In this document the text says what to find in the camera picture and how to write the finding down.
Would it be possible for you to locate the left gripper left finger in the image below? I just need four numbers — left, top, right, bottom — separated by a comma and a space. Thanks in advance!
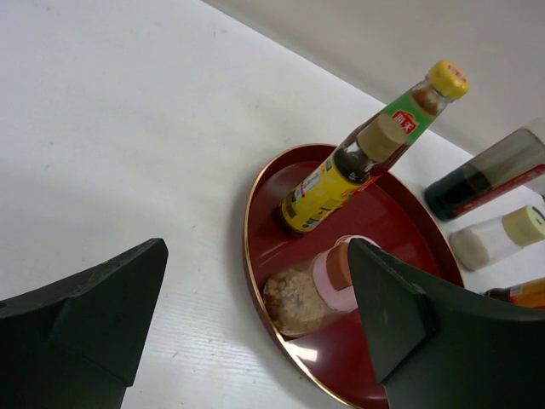
1, 239, 169, 408

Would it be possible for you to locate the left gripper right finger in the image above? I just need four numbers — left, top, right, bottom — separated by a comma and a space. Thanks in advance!
347, 239, 544, 408

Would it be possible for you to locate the cream cap shaker bottle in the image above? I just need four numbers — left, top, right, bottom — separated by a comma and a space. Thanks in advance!
449, 205, 544, 272

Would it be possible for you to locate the red cap sauce jar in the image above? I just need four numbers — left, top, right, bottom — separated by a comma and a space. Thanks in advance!
483, 278, 545, 309

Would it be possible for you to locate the pink cap shaker bottle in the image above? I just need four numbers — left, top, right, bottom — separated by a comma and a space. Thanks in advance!
261, 235, 377, 338

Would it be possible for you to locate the yellow label oil bottle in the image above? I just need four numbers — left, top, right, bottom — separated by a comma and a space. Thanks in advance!
272, 115, 410, 239

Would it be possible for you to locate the yellow cap red sauce bottle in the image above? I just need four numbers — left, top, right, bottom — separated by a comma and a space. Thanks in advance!
333, 60, 470, 182

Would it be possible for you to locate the red round tray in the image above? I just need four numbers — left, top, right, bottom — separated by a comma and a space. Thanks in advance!
244, 144, 463, 408

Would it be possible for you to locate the dark soy sauce bottle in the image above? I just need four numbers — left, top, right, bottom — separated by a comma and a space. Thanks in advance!
424, 128, 544, 222

